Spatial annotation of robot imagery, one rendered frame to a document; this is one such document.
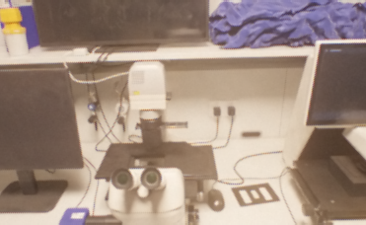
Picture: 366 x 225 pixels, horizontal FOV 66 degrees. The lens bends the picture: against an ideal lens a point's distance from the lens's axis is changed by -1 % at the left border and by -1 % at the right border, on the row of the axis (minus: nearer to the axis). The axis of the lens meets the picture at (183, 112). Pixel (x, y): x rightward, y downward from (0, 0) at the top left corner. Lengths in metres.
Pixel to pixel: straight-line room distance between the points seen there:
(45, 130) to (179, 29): 0.64
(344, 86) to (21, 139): 1.05
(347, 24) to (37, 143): 1.22
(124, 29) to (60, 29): 0.27
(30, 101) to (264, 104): 1.05
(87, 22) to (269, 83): 0.88
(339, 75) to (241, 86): 0.59
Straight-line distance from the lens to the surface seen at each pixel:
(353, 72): 0.99
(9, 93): 1.05
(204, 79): 1.40
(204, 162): 0.96
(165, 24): 1.22
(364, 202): 1.10
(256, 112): 1.50
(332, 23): 1.30
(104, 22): 1.26
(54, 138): 1.04
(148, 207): 0.75
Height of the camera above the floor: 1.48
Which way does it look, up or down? 23 degrees down
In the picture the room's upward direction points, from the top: 2 degrees counter-clockwise
